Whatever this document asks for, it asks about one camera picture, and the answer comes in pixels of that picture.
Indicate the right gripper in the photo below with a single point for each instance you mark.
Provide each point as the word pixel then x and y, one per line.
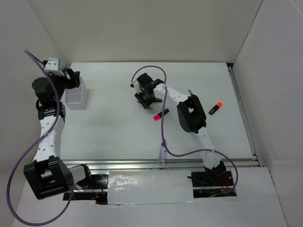
pixel 146 104

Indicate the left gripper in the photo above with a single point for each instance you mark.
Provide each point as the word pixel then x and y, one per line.
pixel 74 82

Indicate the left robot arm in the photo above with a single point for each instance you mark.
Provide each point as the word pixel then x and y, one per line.
pixel 47 175

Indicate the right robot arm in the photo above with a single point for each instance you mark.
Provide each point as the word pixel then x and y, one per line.
pixel 191 117

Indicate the pink highlighter marker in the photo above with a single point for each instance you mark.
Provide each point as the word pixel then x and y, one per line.
pixel 160 115

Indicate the white pen holder container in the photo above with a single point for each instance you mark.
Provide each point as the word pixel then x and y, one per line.
pixel 76 98

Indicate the small blue spray bottle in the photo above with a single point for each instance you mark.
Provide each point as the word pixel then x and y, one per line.
pixel 162 154

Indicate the orange highlighter marker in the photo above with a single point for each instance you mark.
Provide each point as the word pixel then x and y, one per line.
pixel 215 108

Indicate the white foil cover sheet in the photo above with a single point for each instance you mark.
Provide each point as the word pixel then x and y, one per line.
pixel 149 187

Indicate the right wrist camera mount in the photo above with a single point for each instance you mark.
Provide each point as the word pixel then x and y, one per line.
pixel 135 84

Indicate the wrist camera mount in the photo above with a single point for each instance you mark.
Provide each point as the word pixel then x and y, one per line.
pixel 53 65
pixel 135 84

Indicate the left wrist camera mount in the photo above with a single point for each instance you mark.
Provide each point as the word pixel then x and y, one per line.
pixel 53 65

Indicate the aluminium front rail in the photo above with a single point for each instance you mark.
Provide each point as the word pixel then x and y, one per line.
pixel 102 165

